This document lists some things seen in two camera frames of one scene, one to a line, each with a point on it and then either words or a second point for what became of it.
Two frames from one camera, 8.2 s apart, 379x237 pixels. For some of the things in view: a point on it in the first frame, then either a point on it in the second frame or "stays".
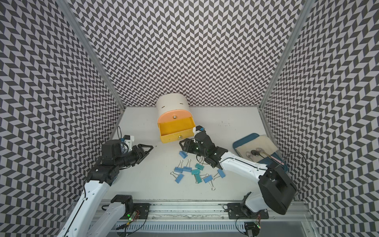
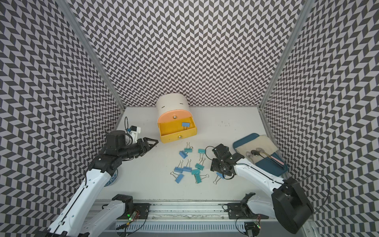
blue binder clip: [183, 154] stays
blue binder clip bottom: [208, 179] → [185, 124]
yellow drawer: [176, 130] stays
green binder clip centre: [195, 171] stays
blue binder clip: [179, 177] stays
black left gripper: [140, 154] → [147, 147]
